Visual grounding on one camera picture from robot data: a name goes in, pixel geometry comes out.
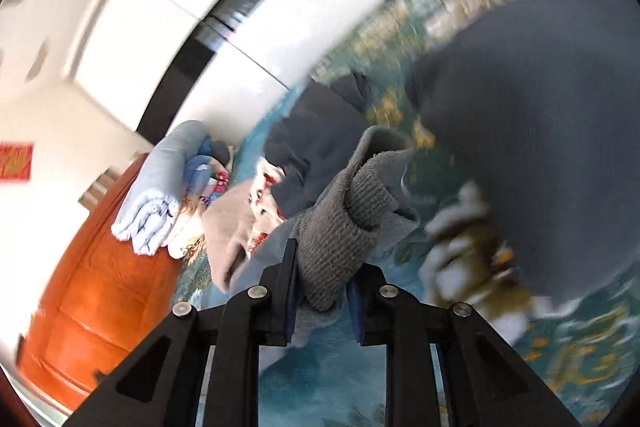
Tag blue-grey knit sweater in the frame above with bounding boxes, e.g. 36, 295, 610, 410
230, 127, 420, 347

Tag orange wooden headboard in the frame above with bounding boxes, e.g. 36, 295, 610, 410
17, 158, 181, 411

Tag floral folded quilt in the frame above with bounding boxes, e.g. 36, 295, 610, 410
166, 140, 233, 259

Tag light blue folded quilt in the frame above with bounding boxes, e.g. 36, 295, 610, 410
111, 120, 210, 256

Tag fluffy beige yellow sweater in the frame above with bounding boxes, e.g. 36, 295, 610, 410
202, 181, 255, 293

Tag cartoon print white pants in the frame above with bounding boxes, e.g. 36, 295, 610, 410
246, 157, 285, 257

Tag dark grey garment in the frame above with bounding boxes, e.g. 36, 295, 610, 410
261, 0, 640, 308

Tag white black wardrobe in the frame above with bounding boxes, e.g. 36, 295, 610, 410
74, 0, 383, 144

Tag red wall decoration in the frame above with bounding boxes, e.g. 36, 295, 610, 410
0, 143, 34, 182

